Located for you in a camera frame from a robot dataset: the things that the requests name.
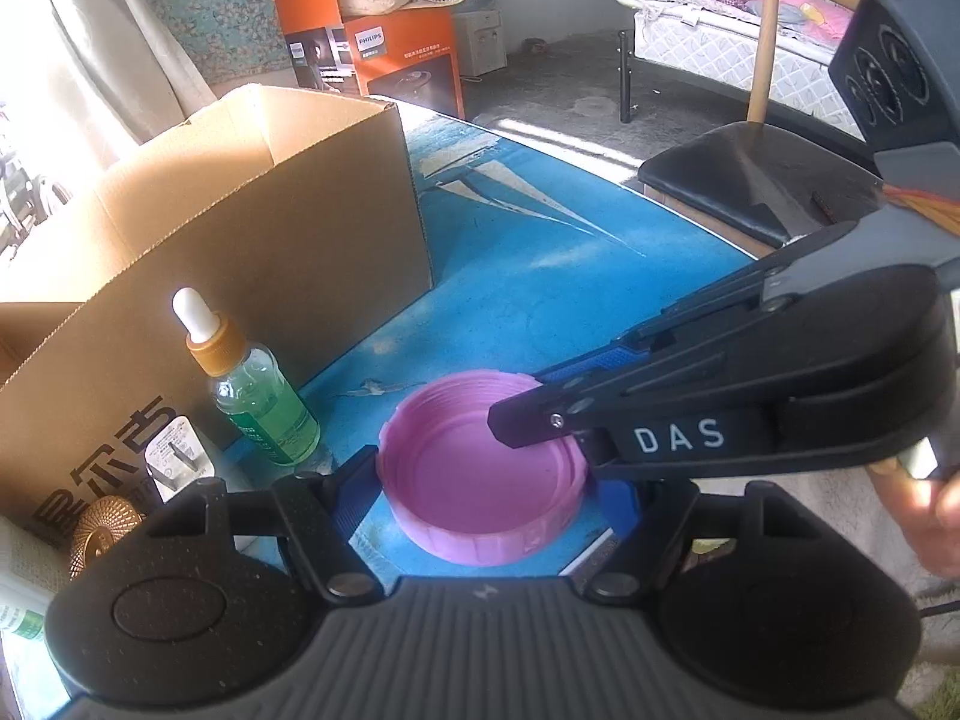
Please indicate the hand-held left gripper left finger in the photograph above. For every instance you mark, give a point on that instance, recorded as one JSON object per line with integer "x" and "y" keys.
{"x": 356, "y": 487}

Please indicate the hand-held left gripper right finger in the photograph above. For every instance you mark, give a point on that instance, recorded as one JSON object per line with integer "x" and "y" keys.
{"x": 619, "y": 502}

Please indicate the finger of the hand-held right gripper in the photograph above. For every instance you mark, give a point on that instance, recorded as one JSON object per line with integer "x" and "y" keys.
{"x": 600, "y": 361}
{"x": 540, "y": 412}

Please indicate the pink plastic lid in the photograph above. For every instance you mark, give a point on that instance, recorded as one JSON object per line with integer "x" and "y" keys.
{"x": 480, "y": 480}

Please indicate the green dropper bottle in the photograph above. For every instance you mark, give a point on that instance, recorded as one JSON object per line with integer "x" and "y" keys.
{"x": 262, "y": 412}

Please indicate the white charger plug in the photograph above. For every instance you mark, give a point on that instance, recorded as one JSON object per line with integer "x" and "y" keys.
{"x": 176, "y": 457}

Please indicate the dark jar with gold lid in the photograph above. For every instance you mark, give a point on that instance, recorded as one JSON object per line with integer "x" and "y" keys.
{"x": 101, "y": 532}

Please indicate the brown cardboard box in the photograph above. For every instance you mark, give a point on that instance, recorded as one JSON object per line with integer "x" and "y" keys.
{"x": 225, "y": 240}

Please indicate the person's right hand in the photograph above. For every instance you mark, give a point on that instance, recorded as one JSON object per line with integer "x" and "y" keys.
{"x": 926, "y": 525}

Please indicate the wooden chair with black seat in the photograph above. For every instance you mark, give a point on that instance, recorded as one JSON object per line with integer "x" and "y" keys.
{"x": 750, "y": 165}

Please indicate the bed with white mattress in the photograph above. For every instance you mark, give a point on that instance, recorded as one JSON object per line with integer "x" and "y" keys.
{"x": 697, "y": 41}

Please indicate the white water dispenser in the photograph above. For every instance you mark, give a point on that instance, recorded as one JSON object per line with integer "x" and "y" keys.
{"x": 480, "y": 41}

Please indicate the white pill bottle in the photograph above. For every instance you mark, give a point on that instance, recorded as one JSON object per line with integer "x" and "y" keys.
{"x": 22, "y": 577}

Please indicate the wide orange carton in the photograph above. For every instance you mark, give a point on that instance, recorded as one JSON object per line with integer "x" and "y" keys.
{"x": 405, "y": 67}

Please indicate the pink pillow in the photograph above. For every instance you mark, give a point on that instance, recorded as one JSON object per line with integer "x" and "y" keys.
{"x": 814, "y": 11}

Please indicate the cream curtain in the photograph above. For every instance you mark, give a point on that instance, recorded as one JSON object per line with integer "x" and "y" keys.
{"x": 75, "y": 30}

